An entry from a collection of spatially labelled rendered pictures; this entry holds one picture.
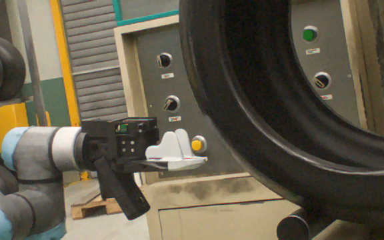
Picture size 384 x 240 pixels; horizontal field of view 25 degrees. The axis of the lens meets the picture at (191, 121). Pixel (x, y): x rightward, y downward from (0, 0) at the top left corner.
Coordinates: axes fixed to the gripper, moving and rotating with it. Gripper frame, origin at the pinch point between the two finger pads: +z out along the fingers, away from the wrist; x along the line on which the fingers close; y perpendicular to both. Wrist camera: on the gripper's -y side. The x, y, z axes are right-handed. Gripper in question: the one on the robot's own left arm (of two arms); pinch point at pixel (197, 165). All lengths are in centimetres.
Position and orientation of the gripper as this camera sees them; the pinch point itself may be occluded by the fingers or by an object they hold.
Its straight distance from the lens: 132.0
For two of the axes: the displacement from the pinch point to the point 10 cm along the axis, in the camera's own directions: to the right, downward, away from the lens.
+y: -0.5, -9.9, -1.1
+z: 9.0, 0.0, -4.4
